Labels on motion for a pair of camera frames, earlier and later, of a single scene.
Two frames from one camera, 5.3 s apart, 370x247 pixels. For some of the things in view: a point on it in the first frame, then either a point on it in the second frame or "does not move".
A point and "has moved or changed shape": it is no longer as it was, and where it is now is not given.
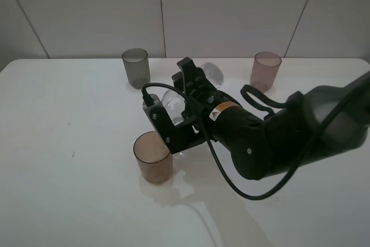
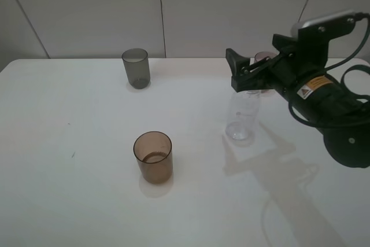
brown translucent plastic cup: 154,161 does not move
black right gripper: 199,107 → 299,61
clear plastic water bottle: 173,100 has moved or changed shape
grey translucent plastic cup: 136,63 does not move
